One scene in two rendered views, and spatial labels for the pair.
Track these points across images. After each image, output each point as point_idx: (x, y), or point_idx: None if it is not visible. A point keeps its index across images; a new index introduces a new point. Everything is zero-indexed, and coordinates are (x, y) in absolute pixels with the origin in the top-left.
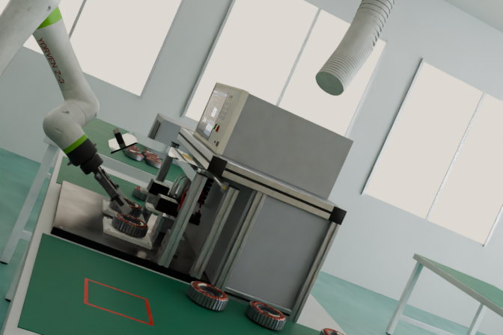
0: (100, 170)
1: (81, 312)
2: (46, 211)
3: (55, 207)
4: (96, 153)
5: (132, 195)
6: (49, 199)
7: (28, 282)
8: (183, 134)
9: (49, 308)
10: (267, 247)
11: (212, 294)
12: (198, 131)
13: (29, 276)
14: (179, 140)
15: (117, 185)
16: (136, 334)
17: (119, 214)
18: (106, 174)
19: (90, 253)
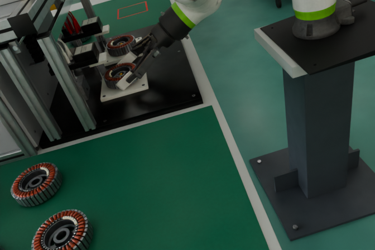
0: (152, 39)
1: None
2: (188, 41)
3: (185, 52)
4: (158, 23)
5: (94, 228)
6: (196, 59)
7: None
8: (40, 4)
9: None
10: None
11: None
12: None
13: None
14: (43, 20)
15: (132, 70)
16: (125, 2)
17: (130, 37)
18: (145, 48)
19: (148, 25)
